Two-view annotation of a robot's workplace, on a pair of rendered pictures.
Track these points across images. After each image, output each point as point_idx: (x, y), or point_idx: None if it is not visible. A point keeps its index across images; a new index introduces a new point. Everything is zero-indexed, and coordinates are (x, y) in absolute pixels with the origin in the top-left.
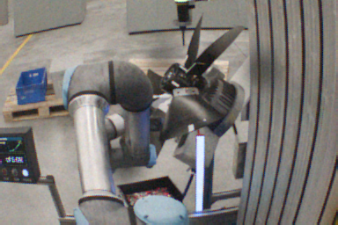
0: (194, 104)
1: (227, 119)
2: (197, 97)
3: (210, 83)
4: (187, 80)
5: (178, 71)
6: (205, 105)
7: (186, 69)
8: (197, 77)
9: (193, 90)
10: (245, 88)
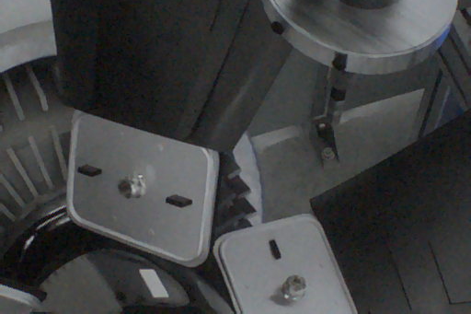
0: (446, 216)
1: (251, 142)
2: (377, 205)
3: (66, 180)
4: (203, 276)
5: (219, 310)
6: (448, 154)
7: (145, 271)
8: (40, 255)
9: (278, 249)
10: (31, 13)
